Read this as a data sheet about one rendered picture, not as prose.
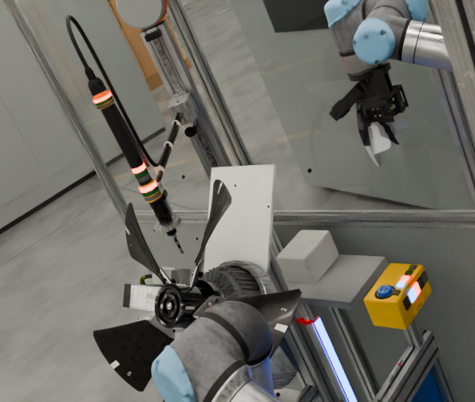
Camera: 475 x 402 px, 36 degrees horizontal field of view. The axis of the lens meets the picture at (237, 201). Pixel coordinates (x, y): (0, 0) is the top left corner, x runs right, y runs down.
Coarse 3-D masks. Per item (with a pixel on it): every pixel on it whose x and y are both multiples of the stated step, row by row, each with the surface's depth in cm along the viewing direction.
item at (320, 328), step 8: (320, 320) 170; (320, 328) 170; (320, 336) 170; (328, 344) 172; (328, 352) 172; (336, 360) 175; (336, 368) 175; (344, 376) 177; (344, 384) 177; (352, 392) 179; (352, 400) 179
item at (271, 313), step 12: (228, 300) 192; (240, 300) 191; (252, 300) 189; (264, 300) 187; (276, 300) 185; (288, 300) 182; (264, 312) 183; (276, 312) 181; (288, 312) 179; (276, 324) 179; (288, 324) 177; (276, 336) 176; (276, 348) 175
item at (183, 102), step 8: (176, 96) 238; (184, 96) 235; (168, 104) 234; (176, 104) 230; (184, 104) 230; (192, 104) 235; (168, 112) 232; (176, 112) 231; (184, 112) 231; (192, 112) 231; (184, 120) 232; (192, 120) 232
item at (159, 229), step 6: (162, 186) 185; (162, 192) 183; (162, 198) 183; (168, 204) 185; (168, 210) 184; (174, 216) 184; (174, 222) 181; (156, 228) 182; (162, 228) 181; (168, 228) 180
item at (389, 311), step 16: (384, 272) 197; (400, 272) 194; (416, 272) 191; (400, 288) 188; (368, 304) 190; (384, 304) 186; (400, 304) 185; (416, 304) 190; (384, 320) 190; (400, 320) 186
